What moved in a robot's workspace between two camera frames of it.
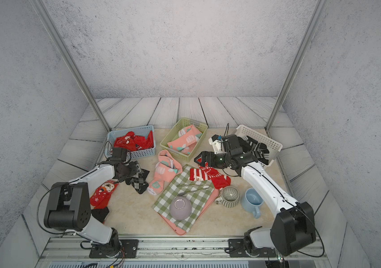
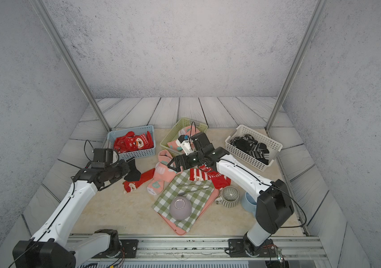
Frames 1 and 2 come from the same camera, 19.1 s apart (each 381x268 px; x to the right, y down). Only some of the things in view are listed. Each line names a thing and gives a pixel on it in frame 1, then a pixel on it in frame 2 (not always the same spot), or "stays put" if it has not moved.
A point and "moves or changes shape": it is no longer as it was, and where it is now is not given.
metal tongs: [187, 188] stays put
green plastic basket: [173, 134] stays put
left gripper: [136, 167] → [125, 168]
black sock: [100, 214] moves or changes shape
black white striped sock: [260, 150] stays put
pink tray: [200, 219] stays put
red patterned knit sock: [219, 181] stays put
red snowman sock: [100, 198] → [140, 142]
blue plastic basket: [139, 141] stays put
